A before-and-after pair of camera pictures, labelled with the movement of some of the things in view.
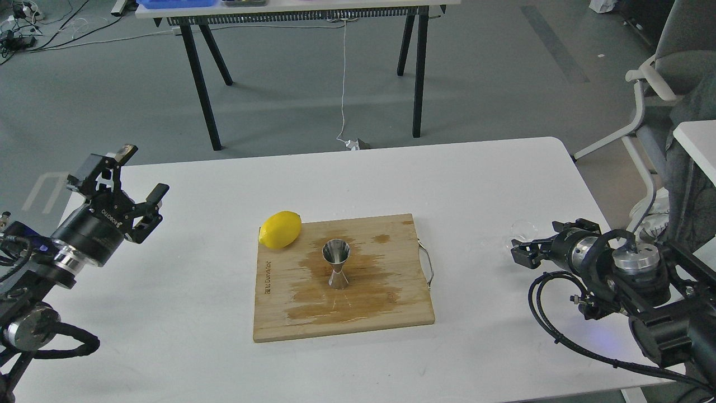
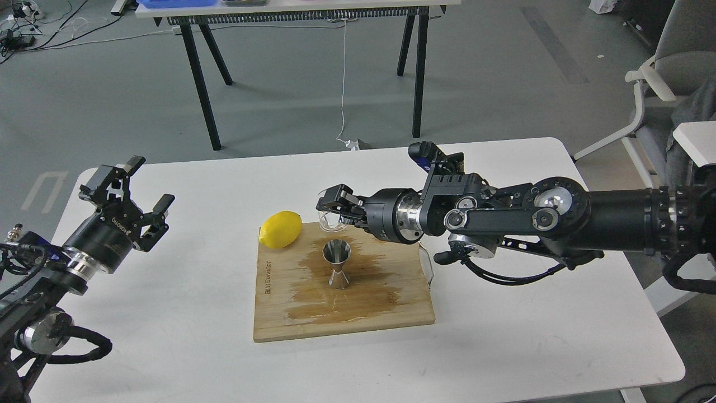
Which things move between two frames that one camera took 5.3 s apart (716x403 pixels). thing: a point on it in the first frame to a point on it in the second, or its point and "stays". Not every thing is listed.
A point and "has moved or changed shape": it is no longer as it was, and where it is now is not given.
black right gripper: [579, 245] to [394, 214]
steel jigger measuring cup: [336, 251] stays
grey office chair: [678, 87] stays
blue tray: [176, 4] stays
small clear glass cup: [521, 230] has moved or changed shape
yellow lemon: [281, 229] stays
